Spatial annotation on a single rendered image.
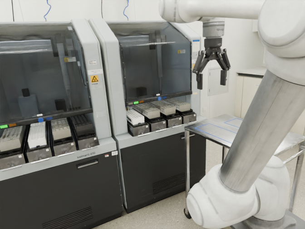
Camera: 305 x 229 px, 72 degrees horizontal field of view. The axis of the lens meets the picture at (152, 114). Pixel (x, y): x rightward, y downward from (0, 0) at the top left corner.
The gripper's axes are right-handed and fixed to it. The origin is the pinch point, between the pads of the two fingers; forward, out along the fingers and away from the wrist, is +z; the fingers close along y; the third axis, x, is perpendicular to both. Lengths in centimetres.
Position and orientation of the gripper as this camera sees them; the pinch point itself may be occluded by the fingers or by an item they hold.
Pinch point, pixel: (211, 84)
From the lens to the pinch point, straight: 101.3
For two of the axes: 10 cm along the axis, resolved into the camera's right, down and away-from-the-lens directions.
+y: 8.9, -1.9, 4.0
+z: 0.6, 9.5, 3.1
